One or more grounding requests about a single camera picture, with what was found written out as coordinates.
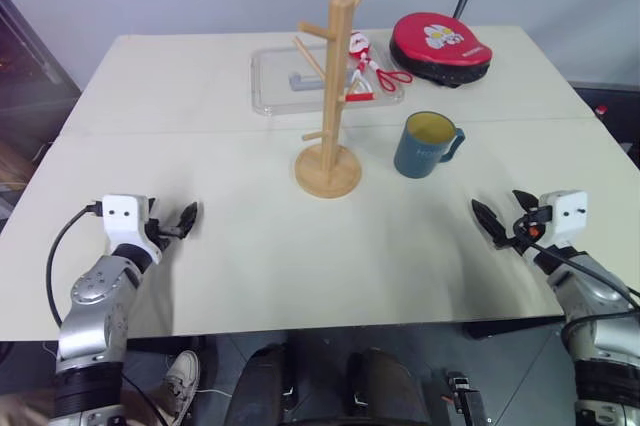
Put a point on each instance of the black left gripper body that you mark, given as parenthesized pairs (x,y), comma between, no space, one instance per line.
(161,233)

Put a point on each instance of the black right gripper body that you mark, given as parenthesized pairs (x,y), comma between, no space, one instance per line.
(530,231)

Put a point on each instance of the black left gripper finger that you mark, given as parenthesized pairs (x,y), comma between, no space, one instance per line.
(188,220)

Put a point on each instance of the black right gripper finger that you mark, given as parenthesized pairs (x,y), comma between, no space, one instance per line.
(490,222)
(525,200)

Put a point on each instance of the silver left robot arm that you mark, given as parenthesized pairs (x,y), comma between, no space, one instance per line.
(92,306)

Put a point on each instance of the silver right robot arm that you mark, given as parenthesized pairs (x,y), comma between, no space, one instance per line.
(597,326)

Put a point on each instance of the wooden mug tree stand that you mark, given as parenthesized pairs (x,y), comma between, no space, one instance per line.
(334,96)

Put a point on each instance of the blue mug with yellow inside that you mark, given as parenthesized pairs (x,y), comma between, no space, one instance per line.
(417,156)

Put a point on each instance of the black box with red button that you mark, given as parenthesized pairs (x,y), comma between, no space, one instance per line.
(612,116)

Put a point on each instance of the white sneaker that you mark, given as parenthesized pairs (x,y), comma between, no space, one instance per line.
(181,381)

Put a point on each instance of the clear plastic tray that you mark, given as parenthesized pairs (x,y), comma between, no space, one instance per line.
(272,96)

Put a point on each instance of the red black boxing pad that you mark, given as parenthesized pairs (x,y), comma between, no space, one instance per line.
(440,46)

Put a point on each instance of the dark rounded shape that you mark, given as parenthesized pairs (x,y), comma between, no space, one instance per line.
(257,386)
(387,386)

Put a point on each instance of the red metal triangle toy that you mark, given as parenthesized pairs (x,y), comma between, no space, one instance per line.
(359,96)

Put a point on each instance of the black cabinet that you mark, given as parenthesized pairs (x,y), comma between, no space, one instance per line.
(30,81)

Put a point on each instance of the red white figure toy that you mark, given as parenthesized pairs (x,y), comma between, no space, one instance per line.
(358,42)

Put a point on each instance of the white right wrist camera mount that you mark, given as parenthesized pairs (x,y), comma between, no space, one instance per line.
(567,213)

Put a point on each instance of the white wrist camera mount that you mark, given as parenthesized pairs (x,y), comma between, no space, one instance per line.
(122,218)
(567,213)

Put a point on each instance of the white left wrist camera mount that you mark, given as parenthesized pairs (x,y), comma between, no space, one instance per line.
(122,218)

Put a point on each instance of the black metal bracket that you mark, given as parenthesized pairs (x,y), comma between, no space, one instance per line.
(465,396)

